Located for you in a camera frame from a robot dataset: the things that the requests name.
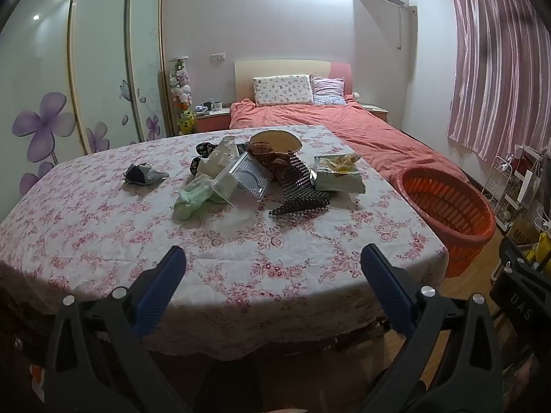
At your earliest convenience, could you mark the black floral sock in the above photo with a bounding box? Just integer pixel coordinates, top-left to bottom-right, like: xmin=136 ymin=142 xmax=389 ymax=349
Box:
xmin=190 ymin=141 xmax=220 ymax=177

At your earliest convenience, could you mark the pink floral tablecloth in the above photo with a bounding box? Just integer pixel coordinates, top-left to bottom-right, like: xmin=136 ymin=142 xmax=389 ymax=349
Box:
xmin=0 ymin=125 xmax=450 ymax=362

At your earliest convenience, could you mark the brown paper bag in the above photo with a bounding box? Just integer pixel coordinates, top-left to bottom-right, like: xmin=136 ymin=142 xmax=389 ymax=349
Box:
xmin=506 ymin=213 xmax=551 ymax=252

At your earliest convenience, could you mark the white paper bag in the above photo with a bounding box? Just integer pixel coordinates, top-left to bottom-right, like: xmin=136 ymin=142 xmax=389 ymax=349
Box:
xmin=196 ymin=135 xmax=244 ymax=181

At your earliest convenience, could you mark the pink front nightstand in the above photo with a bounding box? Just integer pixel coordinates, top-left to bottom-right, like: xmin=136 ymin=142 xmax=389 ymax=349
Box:
xmin=195 ymin=109 xmax=232 ymax=134

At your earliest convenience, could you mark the cream nightstand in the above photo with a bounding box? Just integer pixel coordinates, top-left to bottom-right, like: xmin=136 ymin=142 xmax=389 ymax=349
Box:
xmin=359 ymin=103 xmax=390 ymax=123

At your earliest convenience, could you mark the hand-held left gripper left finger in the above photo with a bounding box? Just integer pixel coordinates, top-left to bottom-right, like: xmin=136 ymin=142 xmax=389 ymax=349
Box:
xmin=43 ymin=245 xmax=190 ymax=413

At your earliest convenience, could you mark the orange plastic laundry basket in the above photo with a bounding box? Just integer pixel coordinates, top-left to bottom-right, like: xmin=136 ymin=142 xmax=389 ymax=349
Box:
xmin=389 ymin=167 xmax=497 ymax=278

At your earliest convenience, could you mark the pale green sock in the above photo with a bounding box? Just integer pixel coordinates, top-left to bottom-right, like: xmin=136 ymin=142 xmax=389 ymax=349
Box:
xmin=173 ymin=176 xmax=235 ymax=221

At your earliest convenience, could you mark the white wire rack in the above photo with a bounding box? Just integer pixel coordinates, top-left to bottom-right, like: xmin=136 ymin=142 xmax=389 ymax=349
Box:
xmin=480 ymin=144 xmax=551 ymax=224

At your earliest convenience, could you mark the sliding door wardrobe with flowers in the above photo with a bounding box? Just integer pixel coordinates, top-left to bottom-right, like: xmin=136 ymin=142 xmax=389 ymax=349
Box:
xmin=0 ymin=0 xmax=167 ymax=183

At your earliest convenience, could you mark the dark grey striped sock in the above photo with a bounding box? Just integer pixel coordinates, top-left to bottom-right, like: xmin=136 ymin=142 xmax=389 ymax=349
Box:
xmin=123 ymin=162 xmax=170 ymax=186

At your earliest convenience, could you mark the brown plaid cloth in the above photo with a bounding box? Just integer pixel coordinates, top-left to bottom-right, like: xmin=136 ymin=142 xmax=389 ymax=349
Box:
xmin=247 ymin=142 xmax=298 ymax=173

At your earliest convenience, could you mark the clear plastic tray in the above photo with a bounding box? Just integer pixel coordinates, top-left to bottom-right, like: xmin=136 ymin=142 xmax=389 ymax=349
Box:
xmin=213 ymin=151 xmax=274 ymax=203

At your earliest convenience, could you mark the pink striped pillow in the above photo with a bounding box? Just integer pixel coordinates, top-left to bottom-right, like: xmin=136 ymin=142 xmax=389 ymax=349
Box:
xmin=310 ymin=75 xmax=347 ymax=106

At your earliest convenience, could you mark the opened snack packet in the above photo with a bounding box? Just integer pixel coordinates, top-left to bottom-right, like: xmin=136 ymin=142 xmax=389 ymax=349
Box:
xmin=311 ymin=152 xmax=366 ymax=194

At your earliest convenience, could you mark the pink striped curtain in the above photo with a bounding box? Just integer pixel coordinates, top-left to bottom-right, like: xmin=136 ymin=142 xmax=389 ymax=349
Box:
xmin=445 ymin=0 xmax=551 ymax=168

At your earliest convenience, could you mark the black mesh mat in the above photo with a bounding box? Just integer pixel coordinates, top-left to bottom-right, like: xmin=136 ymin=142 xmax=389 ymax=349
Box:
xmin=269 ymin=154 xmax=332 ymax=218

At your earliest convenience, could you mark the hanging column of plush toys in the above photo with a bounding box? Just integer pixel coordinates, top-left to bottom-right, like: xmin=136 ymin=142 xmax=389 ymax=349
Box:
xmin=169 ymin=57 xmax=195 ymax=136

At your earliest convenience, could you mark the floral white pillow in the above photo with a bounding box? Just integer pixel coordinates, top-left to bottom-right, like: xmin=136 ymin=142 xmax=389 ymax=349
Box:
xmin=252 ymin=74 xmax=315 ymax=107

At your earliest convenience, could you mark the cream and pink headboard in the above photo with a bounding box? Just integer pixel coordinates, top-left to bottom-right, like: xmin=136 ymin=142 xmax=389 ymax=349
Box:
xmin=235 ymin=59 xmax=353 ymax=104

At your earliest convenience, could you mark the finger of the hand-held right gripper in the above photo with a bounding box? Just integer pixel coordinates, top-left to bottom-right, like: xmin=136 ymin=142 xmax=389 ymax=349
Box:
xmin=490 ymin=272 xmax=551 ymax=347
xmin=498 ymin=236 xmax=551 ymax=287

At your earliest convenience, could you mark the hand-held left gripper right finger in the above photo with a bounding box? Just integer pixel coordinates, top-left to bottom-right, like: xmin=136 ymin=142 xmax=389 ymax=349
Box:
xmin=361 ymin=244 xmax=504 ymax=413

